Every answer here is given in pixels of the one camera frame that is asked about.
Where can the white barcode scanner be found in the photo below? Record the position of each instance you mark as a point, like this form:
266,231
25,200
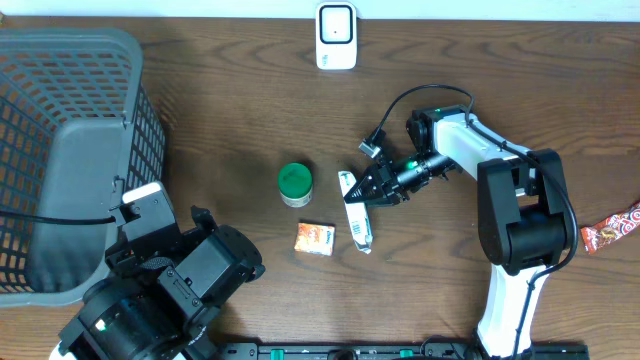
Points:
336,35

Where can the red chocolate bar wrapper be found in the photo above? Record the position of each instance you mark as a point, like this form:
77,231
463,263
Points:
611,229

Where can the green lid jar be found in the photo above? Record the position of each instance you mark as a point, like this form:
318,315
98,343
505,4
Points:
295,185

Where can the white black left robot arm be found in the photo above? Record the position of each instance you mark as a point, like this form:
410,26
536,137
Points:
160,308

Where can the small orange snack packet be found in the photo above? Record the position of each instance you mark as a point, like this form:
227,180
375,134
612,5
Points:
315,239

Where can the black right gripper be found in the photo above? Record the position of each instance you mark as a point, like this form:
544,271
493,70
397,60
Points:
384,180

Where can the white green carton box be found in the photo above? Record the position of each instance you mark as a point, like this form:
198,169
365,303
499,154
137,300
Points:
357,215

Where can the grey plastic basket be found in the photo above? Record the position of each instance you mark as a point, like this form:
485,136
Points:
77,131

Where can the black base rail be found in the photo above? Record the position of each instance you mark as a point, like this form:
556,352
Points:
432,349

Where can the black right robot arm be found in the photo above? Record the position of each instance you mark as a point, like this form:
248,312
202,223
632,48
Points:
523,222

